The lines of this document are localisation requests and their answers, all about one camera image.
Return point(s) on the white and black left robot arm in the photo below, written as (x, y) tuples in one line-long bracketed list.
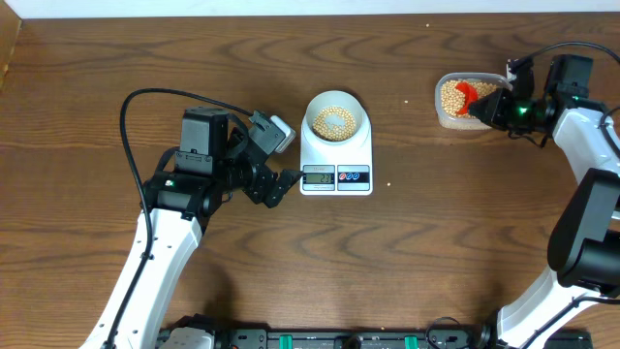
[(217, 155)]

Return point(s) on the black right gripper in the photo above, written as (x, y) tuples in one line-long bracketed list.
[(494, 114)]

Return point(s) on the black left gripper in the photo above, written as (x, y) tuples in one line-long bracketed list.
[(257, 190)]

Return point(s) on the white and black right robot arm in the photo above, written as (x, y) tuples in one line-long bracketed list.
[(583, 252)]

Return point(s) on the clear plastic container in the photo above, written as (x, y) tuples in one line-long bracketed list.
[(471, 124)]

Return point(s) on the cardboard side panel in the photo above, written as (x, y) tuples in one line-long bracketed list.
[(10, 25)]

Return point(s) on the pile of soybeans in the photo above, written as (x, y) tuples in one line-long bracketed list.
[(452, 99)]

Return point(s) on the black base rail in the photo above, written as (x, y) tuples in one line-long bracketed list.
[(186, 338)]

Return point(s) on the red plastic scoop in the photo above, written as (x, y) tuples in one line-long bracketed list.
[(471, 95)]

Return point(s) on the white digital kitchen scale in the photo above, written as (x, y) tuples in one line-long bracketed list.
[(337, 169)]

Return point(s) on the white bowl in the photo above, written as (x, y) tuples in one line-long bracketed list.
[(335, 116)]

